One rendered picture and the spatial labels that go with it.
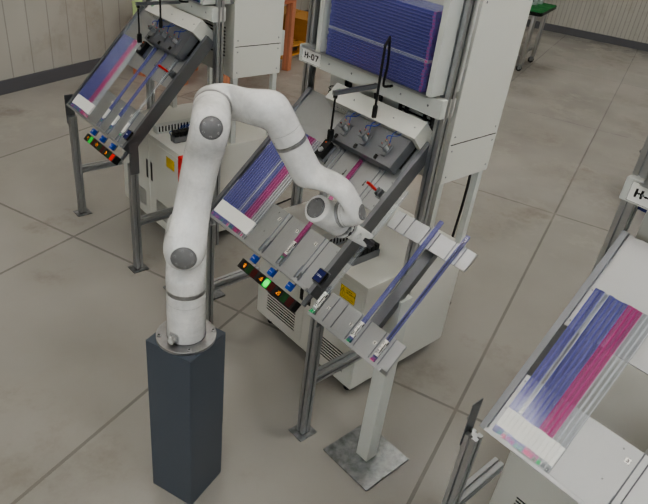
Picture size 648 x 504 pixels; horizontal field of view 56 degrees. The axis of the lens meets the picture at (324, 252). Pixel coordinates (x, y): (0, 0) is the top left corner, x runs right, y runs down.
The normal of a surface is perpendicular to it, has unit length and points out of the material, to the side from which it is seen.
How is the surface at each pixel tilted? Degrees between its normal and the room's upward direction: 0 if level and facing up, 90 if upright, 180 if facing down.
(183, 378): 90
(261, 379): 0
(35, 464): 0
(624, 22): 90
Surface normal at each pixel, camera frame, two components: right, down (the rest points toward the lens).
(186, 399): -0.47, 0.42
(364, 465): 0.11, -0.84
